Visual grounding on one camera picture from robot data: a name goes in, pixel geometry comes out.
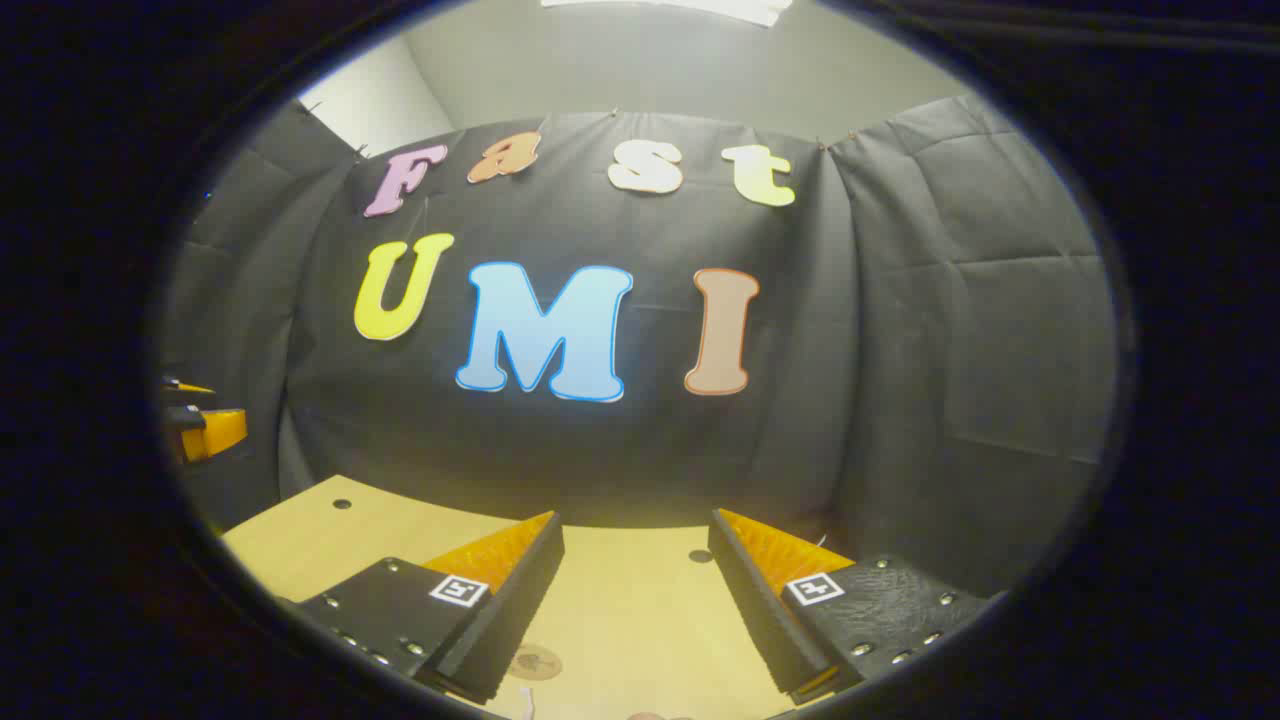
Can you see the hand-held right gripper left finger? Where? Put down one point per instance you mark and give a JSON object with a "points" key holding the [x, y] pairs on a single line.
{"points": [[510, 610]]}

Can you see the wooden desktop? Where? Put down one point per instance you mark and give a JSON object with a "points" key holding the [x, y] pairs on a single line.
{"points": [[630, 620]]}

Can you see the white ceiling light panel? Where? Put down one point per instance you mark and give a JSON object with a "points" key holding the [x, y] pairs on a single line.
{"points": [[680, 8]]}

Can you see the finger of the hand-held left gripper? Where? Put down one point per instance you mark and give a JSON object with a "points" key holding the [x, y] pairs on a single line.
{"points": [[215, 432], [185, 397]]}

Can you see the round wooden coaster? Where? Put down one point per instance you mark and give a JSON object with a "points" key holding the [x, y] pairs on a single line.
{"points": [[535, 662]]}

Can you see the black backdrop cloth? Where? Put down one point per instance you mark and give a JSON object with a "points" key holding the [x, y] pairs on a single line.
{"points": [[850, 400]]}

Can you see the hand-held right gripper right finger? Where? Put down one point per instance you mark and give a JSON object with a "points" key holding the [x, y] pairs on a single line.
{"points": [[760, 610]]}

